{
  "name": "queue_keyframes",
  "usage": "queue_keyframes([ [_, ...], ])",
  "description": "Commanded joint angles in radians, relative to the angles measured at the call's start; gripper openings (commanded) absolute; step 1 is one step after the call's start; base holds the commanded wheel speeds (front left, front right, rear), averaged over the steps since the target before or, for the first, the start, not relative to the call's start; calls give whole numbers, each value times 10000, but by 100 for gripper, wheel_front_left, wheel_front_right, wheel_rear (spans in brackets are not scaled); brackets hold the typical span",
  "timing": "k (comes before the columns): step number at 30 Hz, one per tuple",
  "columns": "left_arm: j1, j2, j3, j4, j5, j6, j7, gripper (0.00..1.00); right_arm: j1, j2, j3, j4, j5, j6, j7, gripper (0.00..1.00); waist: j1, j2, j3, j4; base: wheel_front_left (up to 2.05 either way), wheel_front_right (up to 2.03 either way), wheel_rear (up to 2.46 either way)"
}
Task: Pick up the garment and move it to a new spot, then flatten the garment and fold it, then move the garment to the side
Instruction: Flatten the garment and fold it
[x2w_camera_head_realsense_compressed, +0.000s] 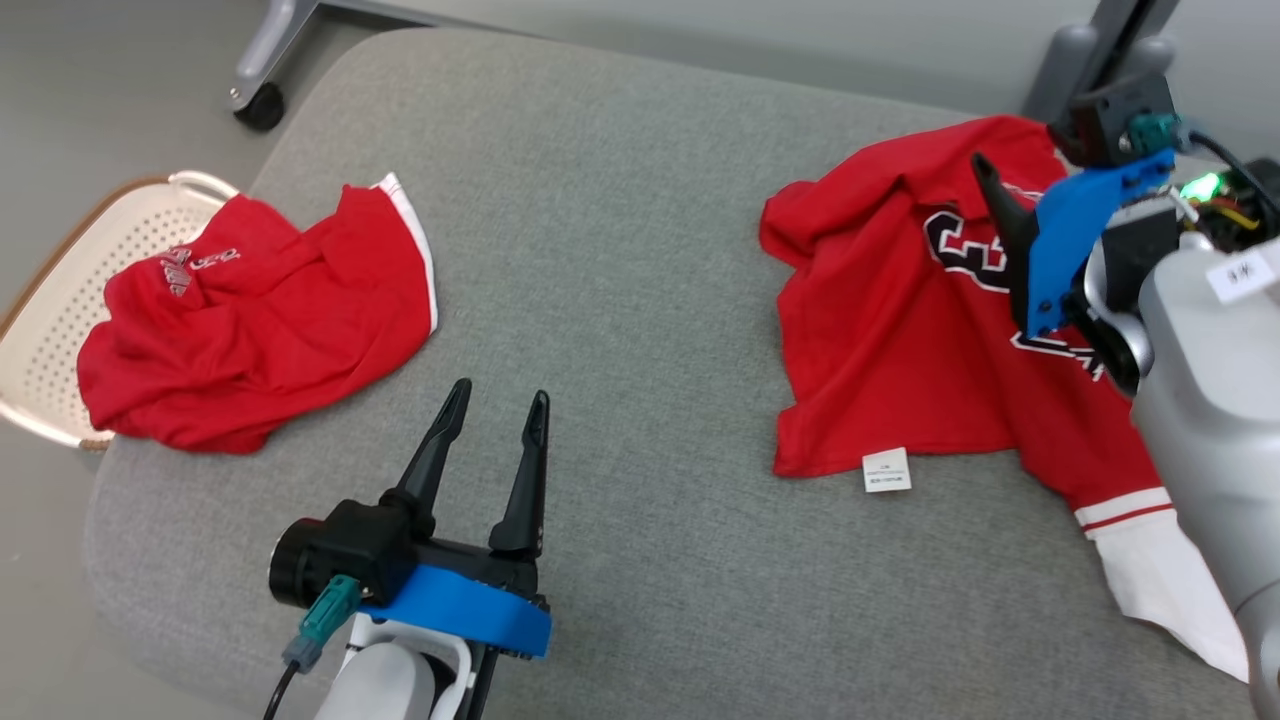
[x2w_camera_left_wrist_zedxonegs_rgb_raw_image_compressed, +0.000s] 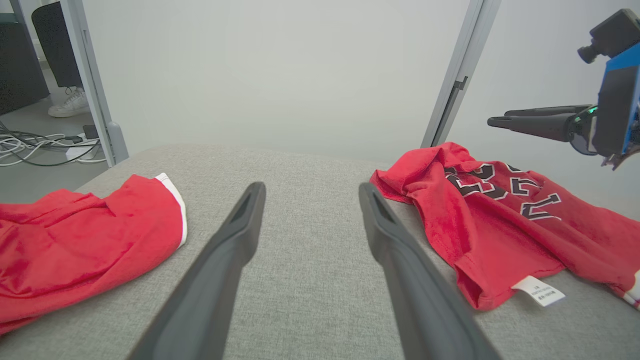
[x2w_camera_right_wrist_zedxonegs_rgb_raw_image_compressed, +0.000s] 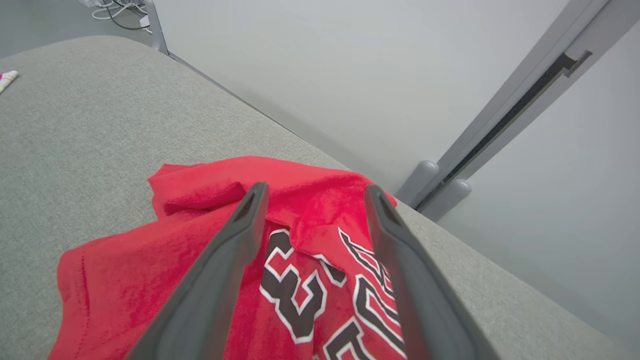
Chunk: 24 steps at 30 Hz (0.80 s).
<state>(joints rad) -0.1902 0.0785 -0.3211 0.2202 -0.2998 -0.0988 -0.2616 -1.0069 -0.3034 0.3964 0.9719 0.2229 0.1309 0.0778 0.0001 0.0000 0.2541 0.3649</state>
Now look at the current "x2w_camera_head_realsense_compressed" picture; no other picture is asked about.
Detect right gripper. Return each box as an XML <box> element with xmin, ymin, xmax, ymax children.
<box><xmin>970</xmin><ymin>152</ymin><xmax>1191</xmax><ymax>393</ymax></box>

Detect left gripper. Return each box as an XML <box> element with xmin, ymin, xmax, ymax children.
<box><xmin>382</xmin><ymin>378</ymin><xmax>551</xmax><ymax>601</ymax></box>

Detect red jersey with striped cuffs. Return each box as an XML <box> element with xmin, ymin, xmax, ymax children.
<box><xmin>758</xmin><ymin>115</ymin><xmax>1251</xmax><ymax>683</ymax></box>

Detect red shorts with white stripe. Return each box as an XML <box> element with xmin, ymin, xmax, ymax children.
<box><xmin>77</xmin><ymin>172</ymin><xmax>439</xmax><ymax>456</ymax></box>

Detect white paper label sticker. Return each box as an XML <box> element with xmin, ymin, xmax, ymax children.
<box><xmin>1207</xmin><ymin>250</ymin><xmax>1277</xmax><ymax>304</ymax></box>

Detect white perforated laundry basket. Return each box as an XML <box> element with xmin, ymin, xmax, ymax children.
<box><xmin>0</xmin><ymin>170</ymin><xmax>241</xmax><ymax>451</ymax></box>

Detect blue right camera mount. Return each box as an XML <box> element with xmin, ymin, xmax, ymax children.
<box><xmin>1025</xmin><ymin>150</ymin><xmax>1178</xmax><ymax>338</ymax></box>

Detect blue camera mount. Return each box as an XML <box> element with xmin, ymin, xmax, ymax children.
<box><xmin>1025</xmin><ymin>150</ymin><xmax>1178</xmax><ymax>338</ymax></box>
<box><xmin>360</xmin><ymin>565</ymin><xmax>553</xmax><ymax>659</ymax></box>

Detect blue left camera mount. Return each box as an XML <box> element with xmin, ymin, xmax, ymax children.
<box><xmin>360</xmin><ymin>565</ymin><xmax>553</xmax><ymax>659</ymax></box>

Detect green right camera connector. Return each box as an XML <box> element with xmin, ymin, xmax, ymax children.
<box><xmin>1128</xmin><ymin>112</ymin><xmax>1183</xmax><ymax>153</ymax></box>

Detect green camera connector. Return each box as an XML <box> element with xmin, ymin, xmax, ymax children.
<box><xmin>282</xmin><ymin>575</ymin><xmax>361</xmax><ymax>671</ymax></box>
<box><xmin>1128</xmin><ymin>112</ymin><xmax>1183</xmax><ymax>153</ymax></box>

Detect green left camera connector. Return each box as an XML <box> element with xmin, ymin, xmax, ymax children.
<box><xmin>282</xmin><ymin>575</ymin><xmax>361</xmax><ymax>671</ymax></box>

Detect black right camera cable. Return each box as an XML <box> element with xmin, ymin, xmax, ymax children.
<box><xmin>1180</xmin><ymin>130</ymin><xmax>1280</xmax><ymax>216</ymax></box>

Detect black camera cable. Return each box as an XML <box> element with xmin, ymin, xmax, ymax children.
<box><xmin>1180</xmin><ymin>130</ymin><xmax>1280</xmax><ymax>216</ymax></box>
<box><xmin>262</xmin><ymin>660</ymin><xmax>301</xmax><ymax>720</ymax></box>

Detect grey metal partition post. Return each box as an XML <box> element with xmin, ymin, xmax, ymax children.
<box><xmin>1025</xmin><ymin>0</ymin><xmax>1181</xmax><ymax>121</ymax></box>
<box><xmin>228</xmin><ymin>0</ymin><xmax>401</xmax><ymax>133</ymax></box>

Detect black left camera cable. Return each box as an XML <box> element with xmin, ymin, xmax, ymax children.
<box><xmin>262</xmin><ymin>660</ymin><xmax>301</xmax><ymax>720</ymax></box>

